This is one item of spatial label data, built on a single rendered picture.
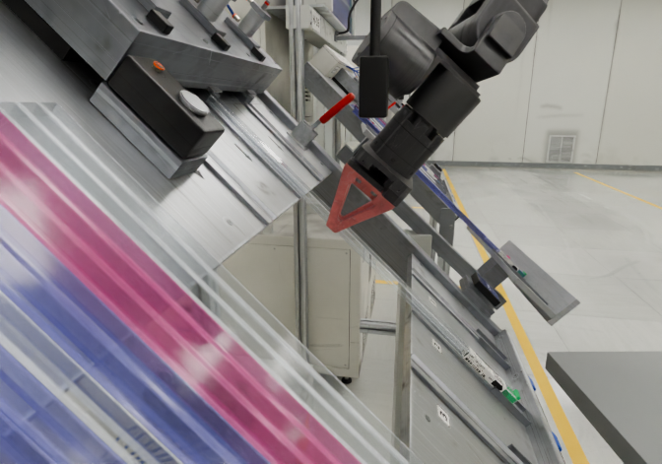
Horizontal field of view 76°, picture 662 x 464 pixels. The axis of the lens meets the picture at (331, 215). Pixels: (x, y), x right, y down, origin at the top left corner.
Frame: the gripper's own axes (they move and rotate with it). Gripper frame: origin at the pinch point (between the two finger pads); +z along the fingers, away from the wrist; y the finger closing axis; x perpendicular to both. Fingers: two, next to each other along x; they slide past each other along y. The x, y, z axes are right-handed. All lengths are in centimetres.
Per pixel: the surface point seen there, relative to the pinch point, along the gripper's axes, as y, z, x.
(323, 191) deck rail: -19.1, 3.9, -3.7
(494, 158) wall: -758, -33, 179
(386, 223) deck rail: -19.0, 1.1, 7.1
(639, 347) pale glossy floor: -150, 1, 152
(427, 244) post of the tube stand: -39.6, 4.2, 19.4
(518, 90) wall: -759, -142, 127
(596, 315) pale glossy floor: -179, 5, 147
